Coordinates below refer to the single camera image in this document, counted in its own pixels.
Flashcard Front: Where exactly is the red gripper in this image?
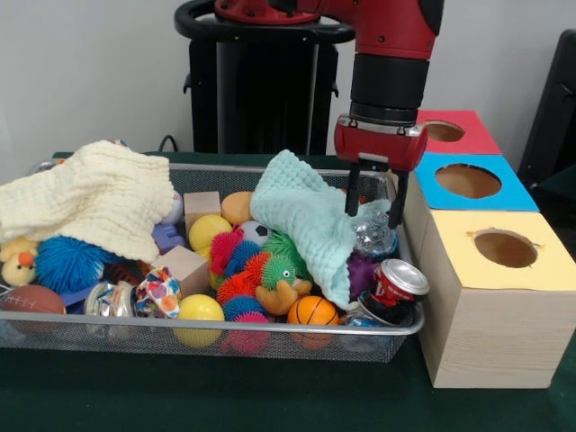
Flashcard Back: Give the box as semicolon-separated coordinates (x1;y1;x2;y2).
333;114;428;229

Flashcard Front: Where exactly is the crushed clear plastic bottle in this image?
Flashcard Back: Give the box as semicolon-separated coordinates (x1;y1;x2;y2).
353;210;401;261

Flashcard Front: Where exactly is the mint waffle cloth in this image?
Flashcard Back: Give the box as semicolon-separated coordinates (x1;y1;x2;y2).
249;148;392;311

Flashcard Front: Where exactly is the wooden three-hole box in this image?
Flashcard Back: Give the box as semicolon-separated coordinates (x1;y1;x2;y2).
390;109;576;389

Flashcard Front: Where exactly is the clear mesh bin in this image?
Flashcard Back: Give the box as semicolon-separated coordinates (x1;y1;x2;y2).
0;159;427;365

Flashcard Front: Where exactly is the crushed red soda can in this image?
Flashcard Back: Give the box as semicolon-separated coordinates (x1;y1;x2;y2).
359;256;431;326

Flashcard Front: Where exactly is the small orange basketball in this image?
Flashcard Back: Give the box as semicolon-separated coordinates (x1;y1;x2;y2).
286;295;340;326

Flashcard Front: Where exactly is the yellow ball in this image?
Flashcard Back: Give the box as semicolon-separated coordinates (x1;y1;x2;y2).
188;214;234;252
173;293;225;348

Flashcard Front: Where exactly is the dark green table cloth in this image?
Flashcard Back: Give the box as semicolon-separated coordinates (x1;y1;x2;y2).
0;151;576;432
539;166;576;191

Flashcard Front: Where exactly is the black upright panel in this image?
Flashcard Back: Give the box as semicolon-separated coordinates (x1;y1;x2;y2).
517;29;576;190

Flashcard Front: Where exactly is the plain wooden cube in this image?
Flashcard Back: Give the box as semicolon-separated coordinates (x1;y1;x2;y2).
152;245;212;299

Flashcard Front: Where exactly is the cream waffle cloth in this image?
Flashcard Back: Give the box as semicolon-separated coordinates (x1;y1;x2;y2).
0;139;177;263

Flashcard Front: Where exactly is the blue spiky ball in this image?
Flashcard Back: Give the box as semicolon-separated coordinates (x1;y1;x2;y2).
34;236;113;296

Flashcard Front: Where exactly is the small brown football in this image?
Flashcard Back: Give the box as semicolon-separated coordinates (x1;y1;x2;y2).
0;283;68;335

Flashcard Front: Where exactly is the yellow plush duck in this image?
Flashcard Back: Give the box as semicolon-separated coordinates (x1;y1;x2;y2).
0;237;40;288

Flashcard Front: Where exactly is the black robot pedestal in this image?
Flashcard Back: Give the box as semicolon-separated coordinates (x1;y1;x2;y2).
174;0;361;157

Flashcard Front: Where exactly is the thick black cable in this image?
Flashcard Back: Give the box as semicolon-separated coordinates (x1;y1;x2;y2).
157;133;181;154

